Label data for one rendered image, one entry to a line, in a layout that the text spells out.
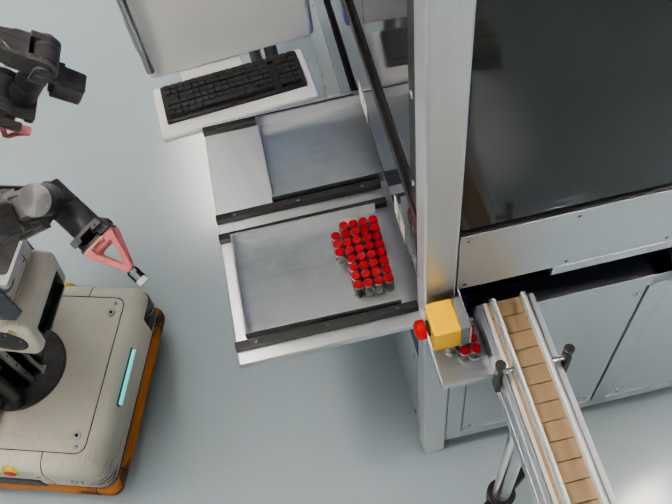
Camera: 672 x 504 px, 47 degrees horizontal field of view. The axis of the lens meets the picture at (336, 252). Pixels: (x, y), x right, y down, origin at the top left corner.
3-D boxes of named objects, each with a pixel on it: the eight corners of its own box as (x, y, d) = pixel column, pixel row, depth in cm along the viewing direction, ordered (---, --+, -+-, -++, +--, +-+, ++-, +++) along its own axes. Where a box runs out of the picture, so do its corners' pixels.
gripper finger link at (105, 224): (147, 254, 140) (109, 219, 140) (140, 256, 133) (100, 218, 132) (121, 281, 140) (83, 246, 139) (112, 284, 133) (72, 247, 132)
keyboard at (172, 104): (295, 53, 220) (293, 46, 218) (307, 86, 213) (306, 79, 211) (160, 90, 218) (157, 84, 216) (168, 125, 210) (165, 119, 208)
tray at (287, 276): (375, 211, 179) (374, 202, 176) (401, 306, 165) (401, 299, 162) (233, 242, 178) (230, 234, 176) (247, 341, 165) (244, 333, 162)
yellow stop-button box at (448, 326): (458, 312, 155) (460, 295, 148) (469, 343, 151) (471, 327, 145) (422, 320, 154) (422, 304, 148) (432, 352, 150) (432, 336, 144)
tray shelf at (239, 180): (381, 89, 202) (381, 84, 201) (458, 318, 165) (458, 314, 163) (204, 129, 201) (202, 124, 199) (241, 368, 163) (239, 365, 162)
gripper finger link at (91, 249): (148, 254, 141) (110, 219, 140) (140, 255, 134) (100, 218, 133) (122, 281, 141) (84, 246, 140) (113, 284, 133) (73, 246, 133)
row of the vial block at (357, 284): (348, 231, 177) (347, 220, 173) (365, 297, 167) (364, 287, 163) (339, 233, 177) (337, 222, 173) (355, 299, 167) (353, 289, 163)
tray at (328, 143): (385, 97, 198) (385, 87, 195) (411, 174, 184) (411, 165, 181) (257, 126, 197) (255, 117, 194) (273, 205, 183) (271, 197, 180)
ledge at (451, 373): (488, 320, 164) (488, 316, 162) (507, 374, 157) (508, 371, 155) (425, 334, 163) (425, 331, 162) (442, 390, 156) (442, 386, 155)
